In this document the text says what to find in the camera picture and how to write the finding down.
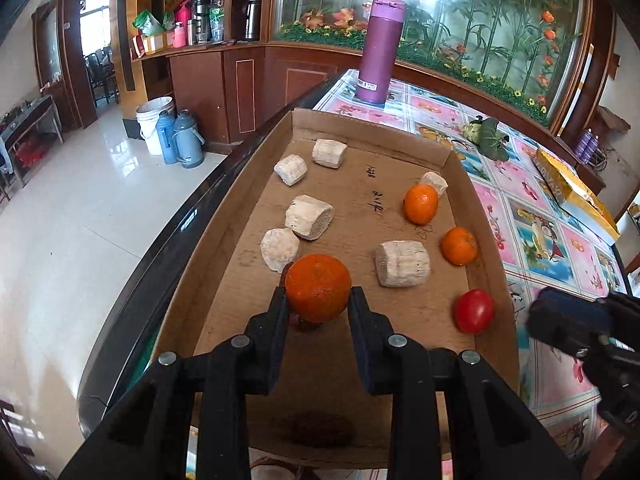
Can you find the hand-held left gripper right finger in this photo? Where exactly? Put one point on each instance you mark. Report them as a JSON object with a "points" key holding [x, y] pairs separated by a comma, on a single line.
{"points": [[361, 340]]}

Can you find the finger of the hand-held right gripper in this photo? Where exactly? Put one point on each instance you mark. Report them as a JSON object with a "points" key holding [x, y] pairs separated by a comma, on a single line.
{"points": [[627, 317], [570, 317]]}

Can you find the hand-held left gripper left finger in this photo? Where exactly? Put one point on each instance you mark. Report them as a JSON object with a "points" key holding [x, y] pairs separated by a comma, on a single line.
{"points": [[277, 330]]}

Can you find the orange mandarin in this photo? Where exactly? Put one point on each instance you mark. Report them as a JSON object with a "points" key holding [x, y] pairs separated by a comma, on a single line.
{"points": [[459, 246], [317, 287], [421, 203]]}

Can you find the large pale sugarcane chunk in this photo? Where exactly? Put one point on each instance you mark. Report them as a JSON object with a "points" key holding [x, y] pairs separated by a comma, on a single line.
{"points": [[402, 262]]}

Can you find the red tomato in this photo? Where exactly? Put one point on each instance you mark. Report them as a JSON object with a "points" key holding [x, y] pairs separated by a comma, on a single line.
{"points": [[474, 311]]}

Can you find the cardboard tray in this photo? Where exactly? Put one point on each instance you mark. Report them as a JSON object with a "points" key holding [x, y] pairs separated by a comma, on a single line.
{"points": [[350, 200]]}

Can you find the person's right forearm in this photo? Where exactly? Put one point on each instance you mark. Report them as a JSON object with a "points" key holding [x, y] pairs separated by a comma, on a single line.
{"points": [[610, 455]]}

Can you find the fruit print tablecloth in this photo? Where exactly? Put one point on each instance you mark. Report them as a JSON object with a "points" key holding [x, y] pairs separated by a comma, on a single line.
{"points": [[530, 200]]}

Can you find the yellow gift box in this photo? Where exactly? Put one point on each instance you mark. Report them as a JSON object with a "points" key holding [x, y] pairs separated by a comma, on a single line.
{"points": [[575, 190]]}

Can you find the purple spray bottle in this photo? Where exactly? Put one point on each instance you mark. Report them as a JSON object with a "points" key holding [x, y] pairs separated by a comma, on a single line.
{"points": [[593, 147], [582, 145]]}

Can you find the green leafy vegetable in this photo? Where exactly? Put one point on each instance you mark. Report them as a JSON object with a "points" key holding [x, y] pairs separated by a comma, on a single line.
{"points": [[487, 135]]}

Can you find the grey thermos jug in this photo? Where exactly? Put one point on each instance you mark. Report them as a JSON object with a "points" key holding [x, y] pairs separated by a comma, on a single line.
{"points": [[187, 140]]}

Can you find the blue thermos jug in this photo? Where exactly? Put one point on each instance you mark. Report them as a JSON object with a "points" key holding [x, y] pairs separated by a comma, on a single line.
{"points": [[165, 137]]}

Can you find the white plastic bucket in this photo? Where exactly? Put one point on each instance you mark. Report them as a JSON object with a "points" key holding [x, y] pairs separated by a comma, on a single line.
{"points": [[152, 125]]}

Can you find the wooden cabinet counter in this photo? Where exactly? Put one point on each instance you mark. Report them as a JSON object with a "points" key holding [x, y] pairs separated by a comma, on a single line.
{"points": [[200, 90]]}

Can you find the purple thermos bottle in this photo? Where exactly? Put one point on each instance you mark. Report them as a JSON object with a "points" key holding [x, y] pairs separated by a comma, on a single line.
{"points": [[380, 50]]}

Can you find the flower painted glass screen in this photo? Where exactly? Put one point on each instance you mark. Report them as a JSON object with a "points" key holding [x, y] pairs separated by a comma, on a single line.
{"points": [[500, 35]]}

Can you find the small orange cardboard box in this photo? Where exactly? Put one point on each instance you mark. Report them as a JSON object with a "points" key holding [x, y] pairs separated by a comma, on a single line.
{"points": [[157, 44]]}

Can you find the pink bottle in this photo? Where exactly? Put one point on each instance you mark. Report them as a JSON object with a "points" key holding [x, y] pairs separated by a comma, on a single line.
{"points": [[179, 35]]}

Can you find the dark dining chair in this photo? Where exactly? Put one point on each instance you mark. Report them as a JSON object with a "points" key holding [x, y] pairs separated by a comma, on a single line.
{"points": [[102, 72]]}

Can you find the dark metal jug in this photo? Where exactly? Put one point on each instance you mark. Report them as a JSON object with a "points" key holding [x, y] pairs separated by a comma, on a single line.
{"points": [[252, 15]]}

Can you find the metal side table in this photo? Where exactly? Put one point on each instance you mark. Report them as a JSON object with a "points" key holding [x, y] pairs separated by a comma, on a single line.
{"points": [[30, 120]]}

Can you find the black thermos flask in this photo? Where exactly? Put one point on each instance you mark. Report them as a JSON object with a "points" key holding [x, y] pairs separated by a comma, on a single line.
{"points": [[202, 10]]}

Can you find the green bag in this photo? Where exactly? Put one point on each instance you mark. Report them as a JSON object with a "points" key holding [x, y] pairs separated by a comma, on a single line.
{"points": [[147, 22]]}

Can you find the yellow wooden pillar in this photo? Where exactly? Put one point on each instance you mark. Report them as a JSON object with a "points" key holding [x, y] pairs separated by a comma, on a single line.
{"points": [[116, 10]]}

